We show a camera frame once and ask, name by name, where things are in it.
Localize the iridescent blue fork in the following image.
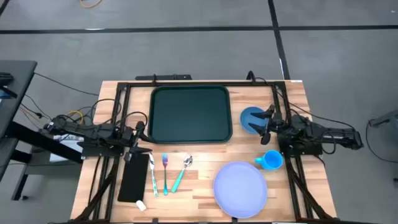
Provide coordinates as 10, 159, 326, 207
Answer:
161, 153, 169, 196

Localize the black mounting bar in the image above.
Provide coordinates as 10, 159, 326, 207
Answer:
135, 73, 193, 82

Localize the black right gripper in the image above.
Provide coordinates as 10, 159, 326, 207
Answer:
248, 105, 284, 146

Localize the grey furniture leg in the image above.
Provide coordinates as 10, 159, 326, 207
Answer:
368, 108, 398, 128

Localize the knife with teal handle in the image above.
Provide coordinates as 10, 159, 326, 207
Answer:
148, 152, 159, 197

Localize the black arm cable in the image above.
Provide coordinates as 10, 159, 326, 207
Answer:
246, 70, 356, 131
123, 110, 149, 131

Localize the dark green plastic tray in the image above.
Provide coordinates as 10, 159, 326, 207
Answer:
147, 84, 233, 144

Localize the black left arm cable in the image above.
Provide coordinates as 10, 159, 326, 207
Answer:
123, 110, 149, 131

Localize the lavender round plate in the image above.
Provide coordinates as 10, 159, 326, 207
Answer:
213, 161, 269, 219

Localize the black device on side table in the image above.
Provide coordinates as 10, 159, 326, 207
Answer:
0, 72, 15, 88

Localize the yellow cable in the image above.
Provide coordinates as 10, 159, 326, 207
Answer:
66, 110, 85, 126

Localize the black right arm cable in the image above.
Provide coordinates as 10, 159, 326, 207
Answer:
246, 70, 356, 131

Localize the blue bowl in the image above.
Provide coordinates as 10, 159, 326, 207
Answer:
239, 106, 269, 135

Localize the orange floor cable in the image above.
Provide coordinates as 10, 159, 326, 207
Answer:
79, 0, 104, 9

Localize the dark grey side table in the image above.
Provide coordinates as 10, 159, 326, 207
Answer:
0, 60, 85, 202

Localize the black looped floor cable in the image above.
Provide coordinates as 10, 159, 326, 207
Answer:
364, 119, 398, 164

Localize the thin black floor cable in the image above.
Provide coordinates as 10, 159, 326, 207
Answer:
33, 72, 100, 97

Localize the white labelled box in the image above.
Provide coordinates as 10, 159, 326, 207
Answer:
49, 133, 85, 163

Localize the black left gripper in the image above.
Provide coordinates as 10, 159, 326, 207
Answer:
123, 121, 158, 163

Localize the blue mug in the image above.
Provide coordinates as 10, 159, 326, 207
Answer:
254, 149, 284, 171

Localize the spoon with teal handle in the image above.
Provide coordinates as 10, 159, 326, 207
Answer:
170, 154, 193, 194

